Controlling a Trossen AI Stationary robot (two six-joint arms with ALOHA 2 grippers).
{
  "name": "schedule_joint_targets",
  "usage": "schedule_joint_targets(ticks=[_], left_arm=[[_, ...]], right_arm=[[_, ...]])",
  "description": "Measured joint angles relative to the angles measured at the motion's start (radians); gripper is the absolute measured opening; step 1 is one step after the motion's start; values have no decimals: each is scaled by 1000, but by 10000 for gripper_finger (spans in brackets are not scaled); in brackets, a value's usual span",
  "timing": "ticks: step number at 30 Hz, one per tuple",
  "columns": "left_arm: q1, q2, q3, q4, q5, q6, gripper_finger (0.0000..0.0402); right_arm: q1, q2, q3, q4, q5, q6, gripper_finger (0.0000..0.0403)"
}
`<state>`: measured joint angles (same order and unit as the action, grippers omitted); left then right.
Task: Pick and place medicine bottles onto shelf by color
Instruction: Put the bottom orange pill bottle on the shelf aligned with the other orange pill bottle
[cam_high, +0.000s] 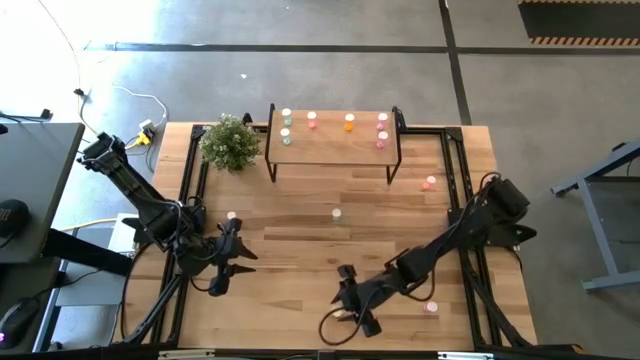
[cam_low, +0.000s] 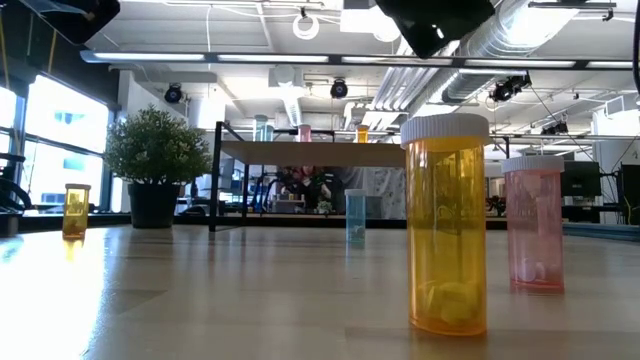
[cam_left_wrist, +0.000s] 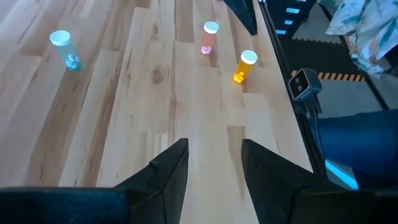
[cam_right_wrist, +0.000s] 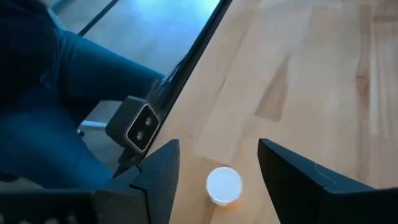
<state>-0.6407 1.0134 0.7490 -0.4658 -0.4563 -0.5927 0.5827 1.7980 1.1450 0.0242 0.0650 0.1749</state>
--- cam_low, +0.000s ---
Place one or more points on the salmon pink pill bottle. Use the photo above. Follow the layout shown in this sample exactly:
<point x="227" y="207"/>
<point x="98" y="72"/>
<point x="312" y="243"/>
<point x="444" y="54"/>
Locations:
<point x="305" y="134"/>
<point x="534" y="225"/>

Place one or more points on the person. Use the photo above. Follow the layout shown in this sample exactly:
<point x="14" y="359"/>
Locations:
<point x="310" y="187"/>

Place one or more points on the small yellow bottle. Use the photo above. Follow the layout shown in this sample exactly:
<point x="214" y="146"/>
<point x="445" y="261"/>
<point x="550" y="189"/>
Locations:
<point x="76" y="212"/>

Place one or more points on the white patterned board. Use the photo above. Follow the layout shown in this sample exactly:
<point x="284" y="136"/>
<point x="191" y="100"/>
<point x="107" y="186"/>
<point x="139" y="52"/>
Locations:
<point x="385" y="190"/>

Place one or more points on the window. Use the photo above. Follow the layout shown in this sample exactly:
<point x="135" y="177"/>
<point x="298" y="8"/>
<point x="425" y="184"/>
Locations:
<point x="65" y="125"/>

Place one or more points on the black overhead light bar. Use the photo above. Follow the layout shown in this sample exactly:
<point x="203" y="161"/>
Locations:
<point x="272" y="58"/>

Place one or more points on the wooden shelf black metal frame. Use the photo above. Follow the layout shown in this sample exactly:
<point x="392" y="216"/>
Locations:
<point x="310" y="154"/>

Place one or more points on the blue-green pill bottle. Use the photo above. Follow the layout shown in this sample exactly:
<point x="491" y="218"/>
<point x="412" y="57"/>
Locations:
<point x="260" y="129"/>
<point x="355" y="217"/>
<point x="271" y="134"/>

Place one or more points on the black monitor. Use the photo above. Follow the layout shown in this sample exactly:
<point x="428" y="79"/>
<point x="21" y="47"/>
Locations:
<point x="580" y="179"/>
<point x="631" y="195"/>

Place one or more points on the white ceiling pipes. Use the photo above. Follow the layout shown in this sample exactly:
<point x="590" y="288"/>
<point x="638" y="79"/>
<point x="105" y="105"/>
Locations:
<point x="415" y="80"/>

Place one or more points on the silver ventilation duct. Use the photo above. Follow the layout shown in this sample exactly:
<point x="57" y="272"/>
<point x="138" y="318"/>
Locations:
<point x="525" y="25"/>

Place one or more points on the green potted plant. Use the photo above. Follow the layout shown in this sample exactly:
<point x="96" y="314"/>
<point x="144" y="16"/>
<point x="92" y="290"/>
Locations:
<point x="155" y="150"/>

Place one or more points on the black ceiling spot lamp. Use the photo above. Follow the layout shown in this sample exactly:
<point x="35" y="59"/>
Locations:
<point x="555" y="129"/>
<point x="339" y="89"/>
<point x="173" y="94"/>
<point x="507" y="90"/>

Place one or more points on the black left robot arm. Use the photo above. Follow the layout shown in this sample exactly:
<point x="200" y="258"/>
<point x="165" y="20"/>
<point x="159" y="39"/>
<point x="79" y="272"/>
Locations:
<point x="7" y="159"/>

